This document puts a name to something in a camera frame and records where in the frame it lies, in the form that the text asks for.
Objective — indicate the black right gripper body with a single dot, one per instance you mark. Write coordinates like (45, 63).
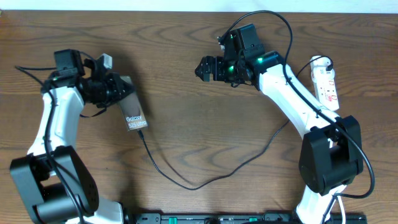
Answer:
(224, 70)

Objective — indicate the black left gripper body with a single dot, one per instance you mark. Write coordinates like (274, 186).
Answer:
(102, 90)

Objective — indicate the Galaxy S25 Ultra smartphone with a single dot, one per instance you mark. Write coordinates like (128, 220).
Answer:
(132, 109)

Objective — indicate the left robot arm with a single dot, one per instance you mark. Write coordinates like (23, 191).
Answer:
(52, 181)

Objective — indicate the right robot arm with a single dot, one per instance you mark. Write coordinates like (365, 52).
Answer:
(328, 161)

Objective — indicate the white power strip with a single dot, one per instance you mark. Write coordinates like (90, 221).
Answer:
(323, 78)

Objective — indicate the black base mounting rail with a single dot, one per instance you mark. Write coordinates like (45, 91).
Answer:
(156, 218)

